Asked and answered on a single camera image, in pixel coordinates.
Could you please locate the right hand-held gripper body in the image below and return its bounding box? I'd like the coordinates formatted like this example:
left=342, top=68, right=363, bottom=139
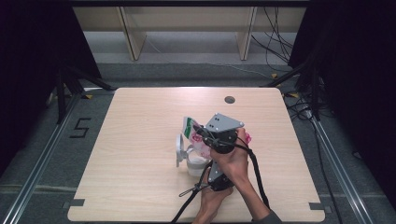
left=204, top=112, right=246, bottom=154

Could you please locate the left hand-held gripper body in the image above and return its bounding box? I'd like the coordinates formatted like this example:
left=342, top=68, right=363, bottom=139
left=207, top=161, right=234, bottom=192

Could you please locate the pink and white plastic bag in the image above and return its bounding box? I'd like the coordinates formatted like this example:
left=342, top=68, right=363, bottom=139
left=181, top=116, right=252, bottom=160

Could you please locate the clear jar with grey lid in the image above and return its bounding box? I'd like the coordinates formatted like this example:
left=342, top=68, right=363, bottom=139
left=175, top=133, right=214, bottom=178

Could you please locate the person's right hand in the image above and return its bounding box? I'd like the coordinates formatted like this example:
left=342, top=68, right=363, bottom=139
left=209, top=128, right=250, bottom=188

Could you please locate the person's left hand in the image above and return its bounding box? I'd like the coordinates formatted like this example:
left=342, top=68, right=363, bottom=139
left=199, top=186, right=233, bottom=218

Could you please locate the black metal stand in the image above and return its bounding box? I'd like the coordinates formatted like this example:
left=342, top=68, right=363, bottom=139
left=261, top=57, right=322, bottom=122
left=55, top=63, right=116, bottom=125

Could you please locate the light wooden shelf unit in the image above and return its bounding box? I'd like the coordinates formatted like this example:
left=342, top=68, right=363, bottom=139
left=73, top=6, right=307, bottom=62

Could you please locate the black curtain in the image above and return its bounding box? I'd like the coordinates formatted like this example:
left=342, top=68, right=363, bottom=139
left=0, top=0, right=103, bottom=176
left=288, top=0, right=396, bottom=213

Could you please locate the thin black cable tie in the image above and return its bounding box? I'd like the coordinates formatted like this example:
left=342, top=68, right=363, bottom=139
left=178, top=185, right=210, bottom=198

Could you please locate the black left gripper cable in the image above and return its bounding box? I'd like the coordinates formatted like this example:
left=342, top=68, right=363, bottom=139
left=170, top=160, right=214, bottom=224

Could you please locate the thin white floor cable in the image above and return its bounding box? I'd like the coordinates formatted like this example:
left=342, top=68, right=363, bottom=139
left=146, top=36, right=272, bottom=78

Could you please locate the bundle of black cables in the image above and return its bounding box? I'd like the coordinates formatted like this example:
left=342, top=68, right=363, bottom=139
left=250, top=7, right=295, bottom=73

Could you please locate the aluminium floor rail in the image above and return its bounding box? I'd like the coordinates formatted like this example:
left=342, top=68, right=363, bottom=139
left=310, top=117, right=382, bottom=224
left=0, top=92, right=82, bottom=224

